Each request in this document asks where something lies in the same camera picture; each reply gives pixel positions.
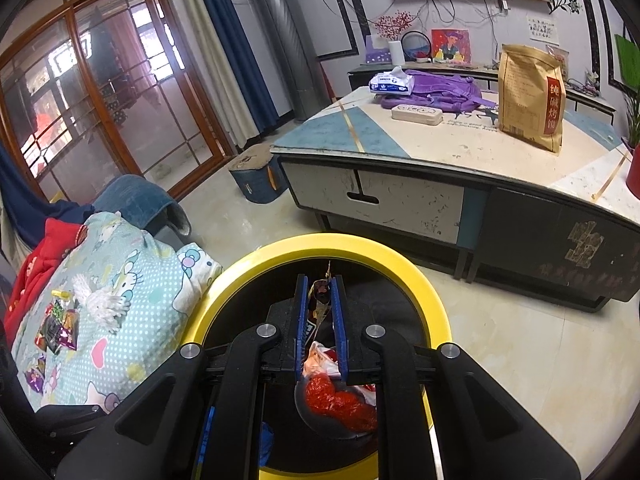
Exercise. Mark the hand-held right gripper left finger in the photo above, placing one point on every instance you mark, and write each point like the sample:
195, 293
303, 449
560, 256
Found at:
301, 335

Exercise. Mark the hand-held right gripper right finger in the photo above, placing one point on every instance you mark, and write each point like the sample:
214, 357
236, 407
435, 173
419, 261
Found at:
341, 335

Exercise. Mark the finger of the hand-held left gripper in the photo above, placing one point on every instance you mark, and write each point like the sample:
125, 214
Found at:
207, 435

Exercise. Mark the white plastic bag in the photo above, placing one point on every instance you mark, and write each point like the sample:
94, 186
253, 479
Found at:
317, 357

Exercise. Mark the gold snack wrapper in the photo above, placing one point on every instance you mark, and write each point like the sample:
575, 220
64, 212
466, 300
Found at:
320, 295

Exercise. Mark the purple candy wrapper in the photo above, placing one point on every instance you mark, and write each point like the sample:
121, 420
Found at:
35, 377

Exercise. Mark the blue plastic wrapper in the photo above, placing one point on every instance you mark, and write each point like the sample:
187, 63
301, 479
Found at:
267, 440

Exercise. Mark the red foam fruit net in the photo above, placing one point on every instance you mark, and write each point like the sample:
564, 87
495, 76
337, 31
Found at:
335, 402

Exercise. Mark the yellow trash bin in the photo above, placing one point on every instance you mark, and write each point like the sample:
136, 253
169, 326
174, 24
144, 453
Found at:
325, 246

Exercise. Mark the purple snack wrapper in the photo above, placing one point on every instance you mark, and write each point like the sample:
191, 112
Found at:
70, 332

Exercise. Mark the red snack wrapper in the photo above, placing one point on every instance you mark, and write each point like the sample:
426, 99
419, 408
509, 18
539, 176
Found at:
50, 330

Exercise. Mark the white foam fruit net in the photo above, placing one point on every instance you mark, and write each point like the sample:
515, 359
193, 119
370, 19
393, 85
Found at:
102, 305

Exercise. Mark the yellow candy wrapper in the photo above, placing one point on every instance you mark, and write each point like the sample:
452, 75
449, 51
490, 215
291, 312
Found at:
62, 293

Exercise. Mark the cartoon printed blanket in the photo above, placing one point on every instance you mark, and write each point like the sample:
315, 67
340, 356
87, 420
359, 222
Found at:
135, 320

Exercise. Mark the blue storage stool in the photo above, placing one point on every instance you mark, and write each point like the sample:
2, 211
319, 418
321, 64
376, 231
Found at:
255, 185

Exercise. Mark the red blanket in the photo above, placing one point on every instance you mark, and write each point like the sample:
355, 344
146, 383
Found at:
45, 260

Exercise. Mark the blue sofa armrest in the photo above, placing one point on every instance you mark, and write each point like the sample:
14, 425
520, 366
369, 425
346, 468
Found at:
135, 197

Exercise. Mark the blue and beige curtain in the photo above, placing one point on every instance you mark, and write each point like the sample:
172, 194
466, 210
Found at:
25, 205
235, 35

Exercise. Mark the coffee table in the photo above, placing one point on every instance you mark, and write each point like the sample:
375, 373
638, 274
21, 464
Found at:
450, 140

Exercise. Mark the white power strip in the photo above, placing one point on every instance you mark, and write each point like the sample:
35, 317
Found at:
417, 114

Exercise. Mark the television cabinet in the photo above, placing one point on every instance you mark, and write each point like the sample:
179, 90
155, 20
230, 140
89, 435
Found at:
359, 79

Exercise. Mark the white tissue pack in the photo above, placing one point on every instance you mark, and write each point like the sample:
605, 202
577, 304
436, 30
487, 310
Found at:
390, 82

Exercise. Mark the purple cloth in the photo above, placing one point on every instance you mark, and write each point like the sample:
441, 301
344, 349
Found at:
440, 87

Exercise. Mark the white vase with red flowers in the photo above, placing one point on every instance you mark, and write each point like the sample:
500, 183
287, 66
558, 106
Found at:
396, 52

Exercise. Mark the wooden sliding glass door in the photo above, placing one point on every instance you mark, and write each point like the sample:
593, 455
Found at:
194, 62

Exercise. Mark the round blue ornament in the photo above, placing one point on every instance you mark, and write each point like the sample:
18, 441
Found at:
424, 54

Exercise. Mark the grey standing air conditioner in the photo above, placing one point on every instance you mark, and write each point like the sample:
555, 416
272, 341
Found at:
285, 35

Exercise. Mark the brown paper bag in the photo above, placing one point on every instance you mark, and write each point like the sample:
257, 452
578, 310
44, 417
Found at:
530, 100

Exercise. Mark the colourful portrait painting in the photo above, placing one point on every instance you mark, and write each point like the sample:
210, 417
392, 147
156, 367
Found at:
450, 45

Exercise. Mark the red pot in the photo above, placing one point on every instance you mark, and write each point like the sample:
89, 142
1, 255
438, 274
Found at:
634, 175

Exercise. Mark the hanging pink garment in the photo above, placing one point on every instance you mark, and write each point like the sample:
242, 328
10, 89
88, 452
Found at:
125, 35

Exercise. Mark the clear snack packet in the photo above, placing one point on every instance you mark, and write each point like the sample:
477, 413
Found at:
562, 57

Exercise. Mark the green plant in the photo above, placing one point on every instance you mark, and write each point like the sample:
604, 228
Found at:
627, 60

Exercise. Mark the white wall note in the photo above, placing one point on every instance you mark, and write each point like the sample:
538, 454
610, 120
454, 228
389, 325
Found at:
542, 27

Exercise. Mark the white wall plug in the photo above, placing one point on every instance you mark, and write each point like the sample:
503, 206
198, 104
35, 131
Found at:
502, 4

